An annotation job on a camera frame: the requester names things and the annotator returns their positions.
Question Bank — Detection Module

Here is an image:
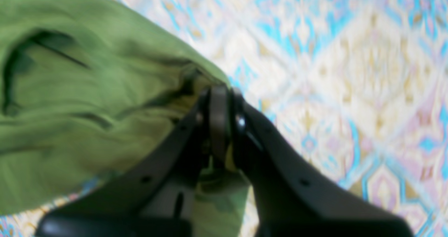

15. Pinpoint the patterned colourful tablecloth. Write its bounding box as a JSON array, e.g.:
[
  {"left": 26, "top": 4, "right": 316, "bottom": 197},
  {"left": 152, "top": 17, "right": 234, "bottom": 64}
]
[{"left": 0, "top": 0, "right": 448, "bottom": 237}]

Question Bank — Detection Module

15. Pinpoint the olive green t-shirt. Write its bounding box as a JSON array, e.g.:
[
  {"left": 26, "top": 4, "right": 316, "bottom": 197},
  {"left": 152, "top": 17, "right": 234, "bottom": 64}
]
[{"left": 1, "top": 0, "right": 231, "bottom": 237}]

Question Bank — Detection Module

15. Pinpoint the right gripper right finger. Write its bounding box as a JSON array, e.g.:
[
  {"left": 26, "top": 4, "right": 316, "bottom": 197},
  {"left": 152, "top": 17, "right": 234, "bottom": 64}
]
[{"left": 230, "top": 88, "right": 413, "bottom": 237}]

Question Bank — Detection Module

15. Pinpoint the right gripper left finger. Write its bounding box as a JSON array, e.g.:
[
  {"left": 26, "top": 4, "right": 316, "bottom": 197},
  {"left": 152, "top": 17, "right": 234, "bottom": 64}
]
[{"left": 35, "top": 86, "right": 229, "bottom": 237}]

